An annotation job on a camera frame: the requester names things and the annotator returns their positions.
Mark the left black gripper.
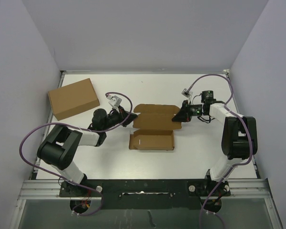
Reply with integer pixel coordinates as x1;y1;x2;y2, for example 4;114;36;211
102;105;137;131

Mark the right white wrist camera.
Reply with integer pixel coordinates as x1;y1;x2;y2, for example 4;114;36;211
181;88;193;102

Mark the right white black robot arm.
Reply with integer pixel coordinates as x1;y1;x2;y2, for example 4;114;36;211
172;91;258;195

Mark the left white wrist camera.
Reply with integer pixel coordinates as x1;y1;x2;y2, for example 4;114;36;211
106;94;122;110

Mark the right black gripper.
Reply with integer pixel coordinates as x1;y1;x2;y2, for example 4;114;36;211
172;100;206;123

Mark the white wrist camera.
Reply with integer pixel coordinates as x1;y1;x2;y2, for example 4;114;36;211
106;94;122;110
181;88;193;102

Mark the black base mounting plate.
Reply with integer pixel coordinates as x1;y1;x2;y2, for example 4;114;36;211
59;178;231;211

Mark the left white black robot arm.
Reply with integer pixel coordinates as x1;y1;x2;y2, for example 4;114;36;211
37;106;138;196

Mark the closed brown cardboard box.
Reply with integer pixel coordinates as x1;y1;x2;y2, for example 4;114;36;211
48;79;100;121

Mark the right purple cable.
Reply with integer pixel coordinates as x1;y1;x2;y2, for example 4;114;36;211
185;73;253;229

